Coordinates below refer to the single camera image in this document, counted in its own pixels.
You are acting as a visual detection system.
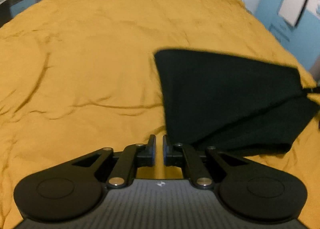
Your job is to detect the black pants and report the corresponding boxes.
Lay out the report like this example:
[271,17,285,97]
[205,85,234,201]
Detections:
[154,49,319,156]

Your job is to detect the mustard yellow quilt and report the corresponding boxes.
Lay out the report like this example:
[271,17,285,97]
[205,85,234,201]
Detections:
[1,0,316,228]

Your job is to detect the blue white wardrobe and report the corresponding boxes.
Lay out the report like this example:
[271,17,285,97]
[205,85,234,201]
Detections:
[254,0,319,69]

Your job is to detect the cluttered desk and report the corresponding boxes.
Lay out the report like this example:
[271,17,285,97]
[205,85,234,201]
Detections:
[1,0,36,27]

